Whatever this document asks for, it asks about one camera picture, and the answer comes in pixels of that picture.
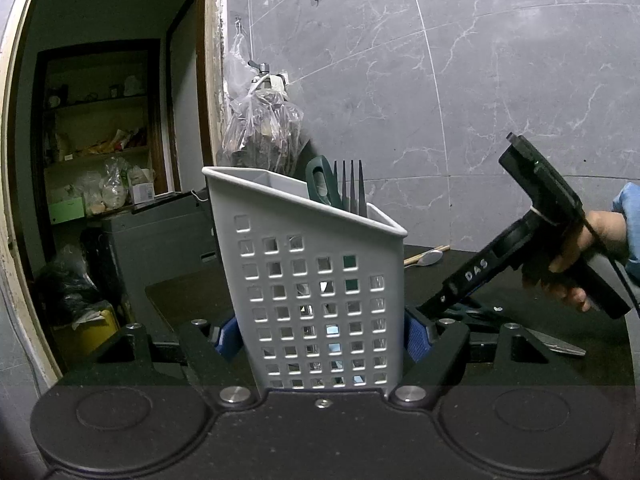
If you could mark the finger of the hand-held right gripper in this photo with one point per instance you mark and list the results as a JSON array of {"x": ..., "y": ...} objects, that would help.
[{"x": 440, "y": 302}]

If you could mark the black garbage bag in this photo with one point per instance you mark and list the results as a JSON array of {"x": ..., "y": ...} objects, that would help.
[{"x": 70, "y": 285}]

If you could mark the pale blue peeler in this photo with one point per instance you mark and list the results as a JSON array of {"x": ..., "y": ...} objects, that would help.
[{"x": 334, "y": 332}]

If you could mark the white perforated utensil basket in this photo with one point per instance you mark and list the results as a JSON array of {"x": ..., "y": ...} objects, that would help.
[{"x": 280, "y": 285}]

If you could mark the wooden chopstick purple band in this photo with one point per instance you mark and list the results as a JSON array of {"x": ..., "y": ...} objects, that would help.
[{"x": 442, "y": 250}]

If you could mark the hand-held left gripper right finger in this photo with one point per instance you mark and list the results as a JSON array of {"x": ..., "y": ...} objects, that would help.
[{"x": 415, "y": 337}]

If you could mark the clear bag of dried herbs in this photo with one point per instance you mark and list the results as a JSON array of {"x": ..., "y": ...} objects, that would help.
[{"x": 260, "y": 130}]

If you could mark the small white box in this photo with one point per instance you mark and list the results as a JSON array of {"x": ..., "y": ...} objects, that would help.
[{"x": 142, "y": 187}]

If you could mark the dark grey cabinet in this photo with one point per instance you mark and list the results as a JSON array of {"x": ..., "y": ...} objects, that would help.
[{"x": 160, "y": 250}]

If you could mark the pile of clear plastic bags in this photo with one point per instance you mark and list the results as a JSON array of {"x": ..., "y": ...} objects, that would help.
[{"x": 107, "y": 187}]

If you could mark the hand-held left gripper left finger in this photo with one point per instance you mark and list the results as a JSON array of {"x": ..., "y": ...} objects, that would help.
[{"x": 227, "y": 337}]

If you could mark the wooden shelf cabinet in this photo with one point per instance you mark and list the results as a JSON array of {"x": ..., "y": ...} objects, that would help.
[{"x": 37, "y": 125}]

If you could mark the metal spoon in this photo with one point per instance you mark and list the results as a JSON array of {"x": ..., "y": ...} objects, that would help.
[{"x": 427, "y": 258}]

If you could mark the yellow cardboard box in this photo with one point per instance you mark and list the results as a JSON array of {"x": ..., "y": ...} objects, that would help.
[{"x": 87, "y": 335}]

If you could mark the person's right hand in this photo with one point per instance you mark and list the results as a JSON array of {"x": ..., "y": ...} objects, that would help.
[{"x": 607, "y": 235}]

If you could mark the cream door frame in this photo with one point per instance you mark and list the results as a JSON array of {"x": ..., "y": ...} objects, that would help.
[{"x": 10, "y": 240}]

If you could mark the person's right forearm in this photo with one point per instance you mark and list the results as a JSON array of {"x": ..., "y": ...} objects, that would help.
[{"x": 631, "y": 230}]

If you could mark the metal fork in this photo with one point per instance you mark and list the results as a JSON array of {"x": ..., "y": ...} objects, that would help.
[{"x": 352, "y": 195}]

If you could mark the green cardboard box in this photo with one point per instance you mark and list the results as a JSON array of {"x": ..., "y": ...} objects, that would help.
[{"x": 67, "y": 210}]

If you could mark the metal wall tap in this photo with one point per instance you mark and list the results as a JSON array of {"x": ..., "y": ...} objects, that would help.
[{"x": 260, "y": 67}]

